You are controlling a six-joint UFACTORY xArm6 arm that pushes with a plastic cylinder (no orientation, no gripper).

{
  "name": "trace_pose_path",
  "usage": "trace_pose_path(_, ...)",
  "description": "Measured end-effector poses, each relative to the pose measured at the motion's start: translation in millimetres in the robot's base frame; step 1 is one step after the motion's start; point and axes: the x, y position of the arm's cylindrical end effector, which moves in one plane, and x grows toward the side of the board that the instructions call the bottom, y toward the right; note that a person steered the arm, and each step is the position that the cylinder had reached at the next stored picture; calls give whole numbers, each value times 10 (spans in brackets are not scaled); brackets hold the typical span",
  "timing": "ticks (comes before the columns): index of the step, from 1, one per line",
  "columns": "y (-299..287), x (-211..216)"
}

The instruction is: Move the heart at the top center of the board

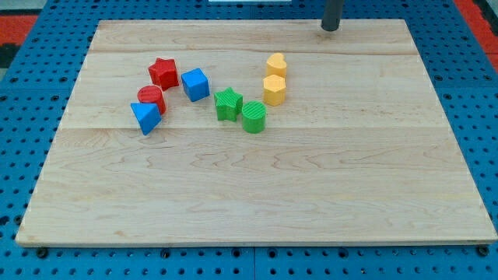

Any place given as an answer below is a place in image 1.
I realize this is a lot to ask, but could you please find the yellow hexagon block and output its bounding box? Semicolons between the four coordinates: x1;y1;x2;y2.
263;75;286;106

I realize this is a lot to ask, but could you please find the green star block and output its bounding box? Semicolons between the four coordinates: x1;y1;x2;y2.
214;87;243;122

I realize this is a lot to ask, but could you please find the blue triangle block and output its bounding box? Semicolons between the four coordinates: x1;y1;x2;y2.
130;103;161;135

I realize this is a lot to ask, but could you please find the green cylinder block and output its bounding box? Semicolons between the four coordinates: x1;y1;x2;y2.
241;101;267;134

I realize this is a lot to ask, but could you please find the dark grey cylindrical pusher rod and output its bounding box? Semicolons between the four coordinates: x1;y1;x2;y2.
321;0;345;32

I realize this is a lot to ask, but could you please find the blue cube block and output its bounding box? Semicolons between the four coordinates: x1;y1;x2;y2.
181;68;209;102

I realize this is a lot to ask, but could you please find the red star block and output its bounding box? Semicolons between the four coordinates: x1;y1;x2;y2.
148;58;179;91

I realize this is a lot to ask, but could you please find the red cylinder block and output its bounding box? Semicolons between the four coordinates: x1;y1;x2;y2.
137;85;167;114

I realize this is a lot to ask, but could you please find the light wooden board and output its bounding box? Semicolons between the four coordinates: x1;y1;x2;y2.
16;19;497;247

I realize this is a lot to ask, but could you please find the yellow heart block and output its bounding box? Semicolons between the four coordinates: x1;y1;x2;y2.
266;53;287;78

